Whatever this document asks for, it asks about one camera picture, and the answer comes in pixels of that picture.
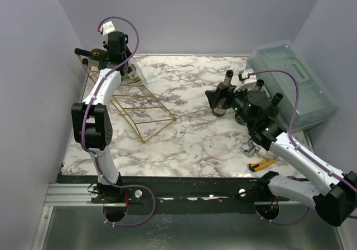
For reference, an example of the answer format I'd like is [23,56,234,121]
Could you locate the green wine bottle back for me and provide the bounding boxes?
[212,70,234,117]

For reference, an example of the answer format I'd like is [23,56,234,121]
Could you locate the green wine bottle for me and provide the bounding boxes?
[212,70,234,117]
[81,58,106,70]
[74,48,107,62]

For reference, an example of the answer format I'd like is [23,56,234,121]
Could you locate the green wine bottle front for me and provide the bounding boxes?
[81,58,106,70]

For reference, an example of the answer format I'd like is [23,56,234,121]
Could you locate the clear square liquor bottle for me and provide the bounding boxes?
[124,60,146,85]

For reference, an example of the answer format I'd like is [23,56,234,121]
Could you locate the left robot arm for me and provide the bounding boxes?
[71,31,131,203]

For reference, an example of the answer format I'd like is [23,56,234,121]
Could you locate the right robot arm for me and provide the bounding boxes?
[205,87,356,227]

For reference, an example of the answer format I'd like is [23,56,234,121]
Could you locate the wine bottle cream label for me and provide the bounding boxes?
[254,79,264,92]

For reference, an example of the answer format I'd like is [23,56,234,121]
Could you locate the dark wine bottle right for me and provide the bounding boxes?
[268,92,284,120]

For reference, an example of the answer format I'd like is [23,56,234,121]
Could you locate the translucent plastic storage box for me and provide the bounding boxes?
[247,40,337,131]

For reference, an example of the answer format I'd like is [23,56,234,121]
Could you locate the white plastic pipe fitting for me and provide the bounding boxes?
[257,148,270,158]

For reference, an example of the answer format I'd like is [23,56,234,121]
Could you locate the yellow utility knife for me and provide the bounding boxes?
[248,156,278,172]

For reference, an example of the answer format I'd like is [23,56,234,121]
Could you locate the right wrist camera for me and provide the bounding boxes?
[234,69,257,92]

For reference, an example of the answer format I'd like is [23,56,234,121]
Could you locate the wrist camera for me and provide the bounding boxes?
[98,21,116,36]
[234,69,257,92]

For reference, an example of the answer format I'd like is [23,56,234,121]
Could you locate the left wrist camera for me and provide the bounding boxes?
[98,21,116,36]

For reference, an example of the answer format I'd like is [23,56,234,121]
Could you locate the chrome faucet handle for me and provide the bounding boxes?
[239,140,260,157]

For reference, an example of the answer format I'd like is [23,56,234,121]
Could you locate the gold wire wine rack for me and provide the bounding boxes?
[79,53,177,144]

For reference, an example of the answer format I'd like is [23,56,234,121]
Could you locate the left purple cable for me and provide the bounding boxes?
[79,16,156,228]

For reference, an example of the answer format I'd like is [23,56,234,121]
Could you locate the purple cable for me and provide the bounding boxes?
[247,69,357,225]
[79,16,156,228]

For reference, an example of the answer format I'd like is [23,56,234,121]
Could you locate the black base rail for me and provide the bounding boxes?
[55,174,310,214]

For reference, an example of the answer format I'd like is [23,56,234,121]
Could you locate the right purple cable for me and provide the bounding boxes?
[247,69,357,225]

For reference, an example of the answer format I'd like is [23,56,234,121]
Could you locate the aluminium extrusion rail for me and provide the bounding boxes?
[44,184,92,206]

